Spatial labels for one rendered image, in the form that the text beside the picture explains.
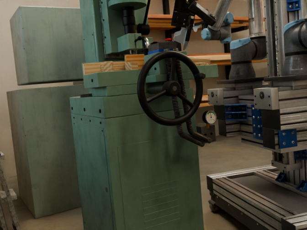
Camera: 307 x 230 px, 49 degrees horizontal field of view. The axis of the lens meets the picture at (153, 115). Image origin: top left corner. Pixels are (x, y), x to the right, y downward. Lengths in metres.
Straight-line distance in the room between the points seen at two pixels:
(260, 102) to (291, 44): 0.28
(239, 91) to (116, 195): 0.93
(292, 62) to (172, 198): 0.80
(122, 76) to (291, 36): 0.74
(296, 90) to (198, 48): 3.40
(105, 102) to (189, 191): 0.58
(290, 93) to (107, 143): 0.79
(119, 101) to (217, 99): 0.69
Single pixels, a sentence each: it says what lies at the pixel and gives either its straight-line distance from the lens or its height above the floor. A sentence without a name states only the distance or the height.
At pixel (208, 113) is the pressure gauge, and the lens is 1.56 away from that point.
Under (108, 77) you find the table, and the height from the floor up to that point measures 0.88.
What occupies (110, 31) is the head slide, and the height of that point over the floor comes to 1.10.
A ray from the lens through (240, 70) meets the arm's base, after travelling 2.00.
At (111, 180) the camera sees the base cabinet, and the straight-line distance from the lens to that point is 1.44.
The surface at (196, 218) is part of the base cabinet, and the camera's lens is 1.69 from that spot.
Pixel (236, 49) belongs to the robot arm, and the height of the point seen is 0.99.
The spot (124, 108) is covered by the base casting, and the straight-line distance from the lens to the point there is 1.42.
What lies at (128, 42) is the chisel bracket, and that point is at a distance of 1.58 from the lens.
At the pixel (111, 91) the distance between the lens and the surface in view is 1.40.
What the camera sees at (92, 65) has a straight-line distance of 1.57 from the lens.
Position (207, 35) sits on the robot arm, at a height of 1.11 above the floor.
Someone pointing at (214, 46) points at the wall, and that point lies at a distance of 5.04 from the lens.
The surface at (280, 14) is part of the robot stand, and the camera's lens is 1.86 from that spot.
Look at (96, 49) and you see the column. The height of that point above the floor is 1.03.
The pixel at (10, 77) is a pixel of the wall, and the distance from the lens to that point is 3.84.
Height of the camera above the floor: 0.84
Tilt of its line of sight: 5 degrees down
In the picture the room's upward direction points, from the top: 5 degrees counter-clockwise
